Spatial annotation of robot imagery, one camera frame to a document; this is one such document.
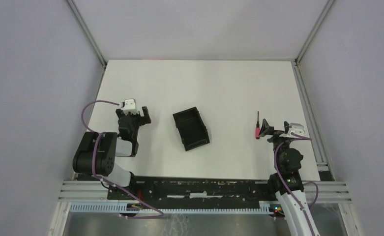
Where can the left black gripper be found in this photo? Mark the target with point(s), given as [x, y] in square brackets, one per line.
[143, 120]

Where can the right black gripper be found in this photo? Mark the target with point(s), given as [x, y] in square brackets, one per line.
[266, 130]

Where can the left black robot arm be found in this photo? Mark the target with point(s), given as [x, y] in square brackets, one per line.
[96, 153]

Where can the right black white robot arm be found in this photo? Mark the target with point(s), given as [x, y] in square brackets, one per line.
[286, 183]

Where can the black plastic bin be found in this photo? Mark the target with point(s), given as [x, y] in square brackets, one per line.
[191, 128]

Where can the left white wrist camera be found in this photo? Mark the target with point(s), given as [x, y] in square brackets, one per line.
[128, 104]

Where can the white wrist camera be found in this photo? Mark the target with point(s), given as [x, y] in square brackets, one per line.
[296, 130]
[128, 104]

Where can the red handled screwdriver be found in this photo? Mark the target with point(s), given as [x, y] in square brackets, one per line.
[257, 130]

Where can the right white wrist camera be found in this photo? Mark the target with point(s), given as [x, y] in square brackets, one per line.
[296, 130]

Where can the black mounting base plate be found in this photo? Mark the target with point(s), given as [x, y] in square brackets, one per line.
[155, 190]

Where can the white slotted cable duct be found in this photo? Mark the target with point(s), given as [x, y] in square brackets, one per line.
[104, 207]

